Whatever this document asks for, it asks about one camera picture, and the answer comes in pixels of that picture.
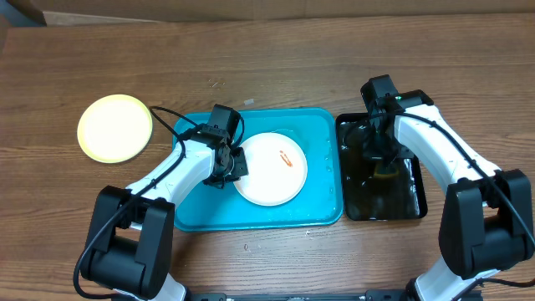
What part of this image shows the white plate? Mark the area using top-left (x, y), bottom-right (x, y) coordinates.
top-left (234, 132), bottom-right (308, 207)

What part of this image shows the black water tray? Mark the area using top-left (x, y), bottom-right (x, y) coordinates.
top-left (335, 113), bottom-right (428, 221)

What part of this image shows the cardboard backdrop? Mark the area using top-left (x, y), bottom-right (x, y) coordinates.
top-left (10, 0), bottom-right (534, 23)

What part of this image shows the yellow plate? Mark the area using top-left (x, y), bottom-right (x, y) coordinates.
top-left (77, 94), bottom-right (153, 164)

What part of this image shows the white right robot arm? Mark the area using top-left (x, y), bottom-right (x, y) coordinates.
top-left (366, 104), bottom-right (534, 300)

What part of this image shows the green yellow sponge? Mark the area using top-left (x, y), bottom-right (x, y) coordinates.
top-left (373, 162), bottom-right (399, 179)

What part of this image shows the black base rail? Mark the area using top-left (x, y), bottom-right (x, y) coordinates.
top-left (185, 289), bottom-right (412, 301)

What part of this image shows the blue plastic tray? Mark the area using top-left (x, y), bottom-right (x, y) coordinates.
top-left (174, 107), bottom-right (344, 232)

